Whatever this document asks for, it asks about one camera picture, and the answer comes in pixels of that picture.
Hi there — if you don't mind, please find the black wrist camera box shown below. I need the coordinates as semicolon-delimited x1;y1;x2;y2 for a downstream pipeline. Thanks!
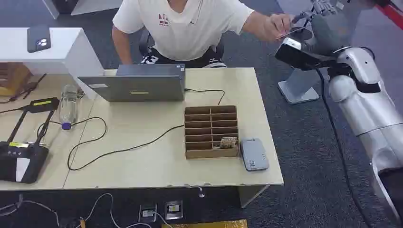
274;38;331;72

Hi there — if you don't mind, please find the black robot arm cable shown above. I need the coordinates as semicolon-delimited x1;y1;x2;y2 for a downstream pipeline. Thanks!
316;67;376;228

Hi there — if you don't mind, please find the yellow padded envelope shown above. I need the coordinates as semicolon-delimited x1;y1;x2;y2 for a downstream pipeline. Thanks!
161;219;249;228

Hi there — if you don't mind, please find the thin card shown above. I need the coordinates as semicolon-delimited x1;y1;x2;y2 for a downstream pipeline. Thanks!
275;28;307;40

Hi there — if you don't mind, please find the dark smartphone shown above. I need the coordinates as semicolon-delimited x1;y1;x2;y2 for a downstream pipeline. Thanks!
27;25;52;54

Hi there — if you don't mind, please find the floor power socket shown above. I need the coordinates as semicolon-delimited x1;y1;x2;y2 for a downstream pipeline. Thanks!
164;200;184;220
138;203;158;224

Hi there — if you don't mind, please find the long black cable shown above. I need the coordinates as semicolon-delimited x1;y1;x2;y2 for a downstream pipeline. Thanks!
37;116;185;172

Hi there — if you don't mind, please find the short black cable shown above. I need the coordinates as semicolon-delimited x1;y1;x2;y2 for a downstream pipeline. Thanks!
184;88;226;106

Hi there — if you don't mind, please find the white cabinet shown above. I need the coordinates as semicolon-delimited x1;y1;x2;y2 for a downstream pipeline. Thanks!
41;0;124;20

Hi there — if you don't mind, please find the person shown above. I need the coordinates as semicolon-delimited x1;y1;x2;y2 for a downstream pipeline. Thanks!
111;0;295;69

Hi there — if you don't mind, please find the grey stand base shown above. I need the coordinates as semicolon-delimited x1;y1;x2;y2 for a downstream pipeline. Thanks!
278;68;320;105

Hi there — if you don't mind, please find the white floor cable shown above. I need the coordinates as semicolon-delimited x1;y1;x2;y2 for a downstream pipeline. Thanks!
75;192;173;228

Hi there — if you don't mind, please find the grey laptop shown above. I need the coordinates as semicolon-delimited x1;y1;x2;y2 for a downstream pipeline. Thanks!
77;64;186;103

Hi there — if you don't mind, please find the wooden card box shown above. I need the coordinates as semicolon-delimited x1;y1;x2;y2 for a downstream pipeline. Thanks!
183;105;240;160

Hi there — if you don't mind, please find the black document scanner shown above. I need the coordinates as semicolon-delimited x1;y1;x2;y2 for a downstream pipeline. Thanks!
0;97;60;184

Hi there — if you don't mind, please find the clear plastic water bottle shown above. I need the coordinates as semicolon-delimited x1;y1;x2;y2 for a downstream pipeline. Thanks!
58;84;79;131

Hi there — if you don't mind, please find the white desk shelf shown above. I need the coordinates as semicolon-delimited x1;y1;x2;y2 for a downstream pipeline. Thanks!
0;27;105;100

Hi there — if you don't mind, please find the pale desk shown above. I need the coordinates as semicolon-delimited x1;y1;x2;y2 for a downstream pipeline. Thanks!
0;67;284;209

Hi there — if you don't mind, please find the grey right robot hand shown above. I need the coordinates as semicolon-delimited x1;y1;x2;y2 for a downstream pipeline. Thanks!
291;0;375;54

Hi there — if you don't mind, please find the person's hand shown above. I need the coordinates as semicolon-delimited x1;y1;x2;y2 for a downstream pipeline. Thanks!
263;13;295;43

